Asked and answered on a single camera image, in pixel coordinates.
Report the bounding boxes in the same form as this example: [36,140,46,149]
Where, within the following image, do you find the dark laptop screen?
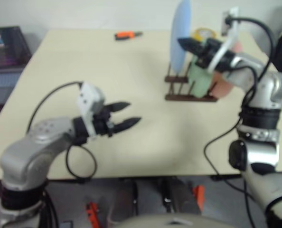
[0,26,33,70]

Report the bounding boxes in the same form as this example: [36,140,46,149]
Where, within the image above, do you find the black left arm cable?
[28,81,97,184]

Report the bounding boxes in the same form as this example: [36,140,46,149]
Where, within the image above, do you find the grey robot torso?
[112,212,230,228]

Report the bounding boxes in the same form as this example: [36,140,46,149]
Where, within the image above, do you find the orange and black hand tool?
[114,30,143,41]

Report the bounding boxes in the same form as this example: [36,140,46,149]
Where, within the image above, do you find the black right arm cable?
[203,16,278,228]

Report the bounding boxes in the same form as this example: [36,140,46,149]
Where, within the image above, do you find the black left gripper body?
[93,104,116,139]

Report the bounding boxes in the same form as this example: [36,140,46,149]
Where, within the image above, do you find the grey storage box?
[0,67,26,105]

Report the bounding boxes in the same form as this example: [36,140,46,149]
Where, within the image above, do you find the brown wooden dish rack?
[164,62,219,103]

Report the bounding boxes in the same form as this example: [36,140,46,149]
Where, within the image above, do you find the orange and black clamp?
[85,201,101,228]
[192,184,206,212]

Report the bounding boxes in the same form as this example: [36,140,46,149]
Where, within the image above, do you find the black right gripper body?
[195,37,225,69]

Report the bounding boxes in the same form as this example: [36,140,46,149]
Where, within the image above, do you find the dark rounded shapes under table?
[118,177,203,215]

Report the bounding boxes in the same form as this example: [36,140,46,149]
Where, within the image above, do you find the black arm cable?
[28,81,97,184]
[203,16,278,228]

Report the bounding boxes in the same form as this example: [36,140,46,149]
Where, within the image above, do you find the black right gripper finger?
[177,37,205,57]

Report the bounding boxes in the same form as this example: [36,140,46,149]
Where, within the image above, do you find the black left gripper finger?
[112,116,142,133]
[107,101,132,114]

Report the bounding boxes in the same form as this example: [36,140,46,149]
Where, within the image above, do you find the yellow tape roll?
[191,28,217,44]

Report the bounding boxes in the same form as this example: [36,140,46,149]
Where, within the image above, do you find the red plate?
[210,40,244,98]

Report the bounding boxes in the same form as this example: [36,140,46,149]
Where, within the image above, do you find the blue plate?
[169,0,194,76]

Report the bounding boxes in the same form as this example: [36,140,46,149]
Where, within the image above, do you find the green plate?
[188,39,216,98]

